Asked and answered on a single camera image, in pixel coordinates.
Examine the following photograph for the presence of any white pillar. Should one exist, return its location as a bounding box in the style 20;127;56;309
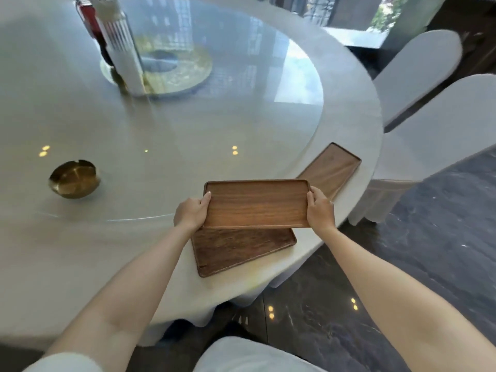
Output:
382;0;452;51

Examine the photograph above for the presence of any white tablecloth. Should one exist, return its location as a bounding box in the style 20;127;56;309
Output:
0;0;384;351

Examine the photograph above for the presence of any white ribbed bottle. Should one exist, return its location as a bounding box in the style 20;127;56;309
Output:
88;0;149;98

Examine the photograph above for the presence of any window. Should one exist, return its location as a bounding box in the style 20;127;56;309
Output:
267;0;412;32

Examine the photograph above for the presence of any person's left forearm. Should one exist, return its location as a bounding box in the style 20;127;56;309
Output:
42;224;195;362

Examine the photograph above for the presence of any light brown wooden tray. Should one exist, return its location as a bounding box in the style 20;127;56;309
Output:
203;180;312;229

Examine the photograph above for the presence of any red bottle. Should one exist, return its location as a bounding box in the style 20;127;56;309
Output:
74;0;115;68

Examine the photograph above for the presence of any white sleeve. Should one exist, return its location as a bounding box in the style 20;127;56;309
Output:
22;352;102;372

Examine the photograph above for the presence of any person's right hand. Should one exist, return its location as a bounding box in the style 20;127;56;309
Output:
307;187;336;231

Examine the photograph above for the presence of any gold turntable base ring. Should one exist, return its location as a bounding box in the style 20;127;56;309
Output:
99;45;214;98

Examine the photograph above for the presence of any round glass turntable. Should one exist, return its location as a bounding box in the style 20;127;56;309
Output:
0;0;324;223

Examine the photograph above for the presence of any person's left hand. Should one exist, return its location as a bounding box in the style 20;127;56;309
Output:
174;191;212;232

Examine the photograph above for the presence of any person's right forearm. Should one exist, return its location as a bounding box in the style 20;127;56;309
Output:
321;225;496;372

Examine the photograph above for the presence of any white covered chair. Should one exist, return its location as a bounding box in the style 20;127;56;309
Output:
198;336;327;372
372;29;464;129
347;73;496;226

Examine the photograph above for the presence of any brass ashtray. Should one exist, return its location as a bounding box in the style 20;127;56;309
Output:
48;159;102;200

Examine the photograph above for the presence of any dark brown wooden tray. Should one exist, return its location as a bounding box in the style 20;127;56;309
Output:
191;227;298;278

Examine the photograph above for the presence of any dark wooden cabinet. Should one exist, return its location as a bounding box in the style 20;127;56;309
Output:
426;0;496;80

